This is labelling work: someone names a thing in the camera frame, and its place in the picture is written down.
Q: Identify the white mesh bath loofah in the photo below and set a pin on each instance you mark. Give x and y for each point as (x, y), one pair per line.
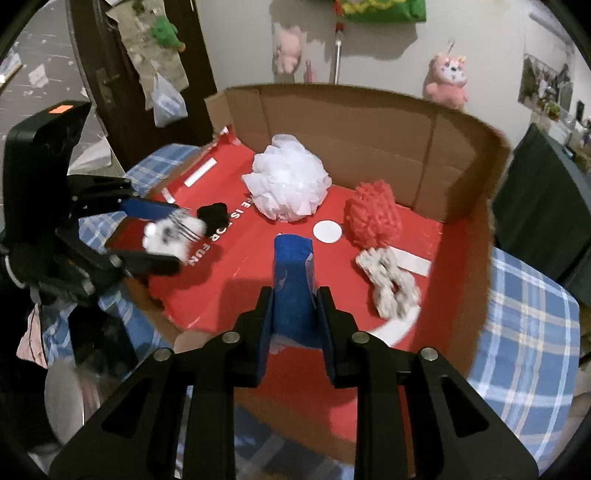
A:
(286, 180)

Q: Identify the dark green covered table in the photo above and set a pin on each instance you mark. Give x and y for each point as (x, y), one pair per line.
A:
(540, 194)

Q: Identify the row of cosmetic bottles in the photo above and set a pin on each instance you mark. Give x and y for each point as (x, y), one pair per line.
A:
(579, 134)

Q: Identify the cardboard box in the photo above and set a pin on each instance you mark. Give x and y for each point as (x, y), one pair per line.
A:
(346, 138)

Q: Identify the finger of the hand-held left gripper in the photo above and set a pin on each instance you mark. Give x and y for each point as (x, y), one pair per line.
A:
(138, 264)
(147, 208)

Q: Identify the pink unicorn plush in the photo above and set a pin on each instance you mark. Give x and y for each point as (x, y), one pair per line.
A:
(445, 83)

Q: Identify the blue cloth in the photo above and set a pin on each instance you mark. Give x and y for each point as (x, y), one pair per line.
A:
(291, 277)

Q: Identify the coral mesh bath loofah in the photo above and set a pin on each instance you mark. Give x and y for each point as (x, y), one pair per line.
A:
(371, 214)

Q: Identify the green plush toy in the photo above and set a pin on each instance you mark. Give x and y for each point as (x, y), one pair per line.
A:
(166, 33)

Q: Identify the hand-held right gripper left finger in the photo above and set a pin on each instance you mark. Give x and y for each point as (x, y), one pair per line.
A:
(261, 350)

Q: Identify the white fluffy star hair clip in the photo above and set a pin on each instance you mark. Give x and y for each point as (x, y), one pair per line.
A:
(161, 237)

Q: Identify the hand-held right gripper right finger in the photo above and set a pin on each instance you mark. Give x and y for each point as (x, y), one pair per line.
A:
(330, 341)

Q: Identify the pink pig plush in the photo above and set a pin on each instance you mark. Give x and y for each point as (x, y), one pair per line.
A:
(288, 46)

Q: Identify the wall poster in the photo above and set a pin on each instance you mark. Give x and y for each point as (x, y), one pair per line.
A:
(545, 83)

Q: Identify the green tote bag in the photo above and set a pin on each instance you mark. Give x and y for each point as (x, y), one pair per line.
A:
(383, 9)

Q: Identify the dark wooden door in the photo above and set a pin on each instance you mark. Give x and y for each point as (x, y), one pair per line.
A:
(203, 92)

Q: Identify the black fluffy scrunchie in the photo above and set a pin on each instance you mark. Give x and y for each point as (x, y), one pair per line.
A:
(212, 217)

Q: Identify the clear plastic bag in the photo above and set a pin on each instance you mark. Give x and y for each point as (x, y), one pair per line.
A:
(168, 104)

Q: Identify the hanging paper organiser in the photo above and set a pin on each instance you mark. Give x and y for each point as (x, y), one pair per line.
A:
(143, 64)

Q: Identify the cream crochet scrunchie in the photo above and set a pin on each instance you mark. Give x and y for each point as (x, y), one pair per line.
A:
(388, 281)

